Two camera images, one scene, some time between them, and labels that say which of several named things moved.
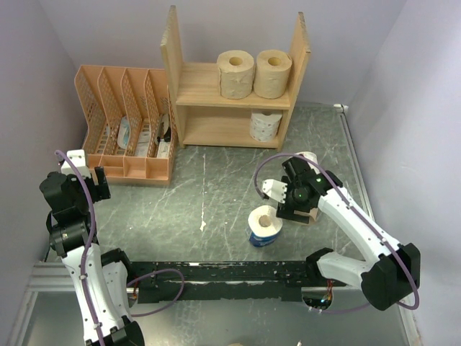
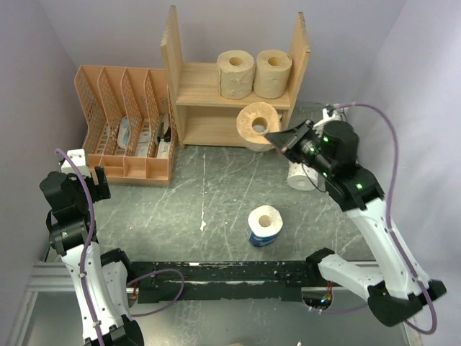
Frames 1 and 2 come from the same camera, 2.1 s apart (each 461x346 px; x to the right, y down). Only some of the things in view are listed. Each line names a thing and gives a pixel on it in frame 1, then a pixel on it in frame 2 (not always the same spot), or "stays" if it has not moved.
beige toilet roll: x=271 y=73 stays
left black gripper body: x=97 y=192 stays
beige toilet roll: x=312 y=213 to x=245 y=118
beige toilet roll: x=236 y=70 stays
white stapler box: x=163 y=149 stays
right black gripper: x=286 y=210 to x=284 y=139
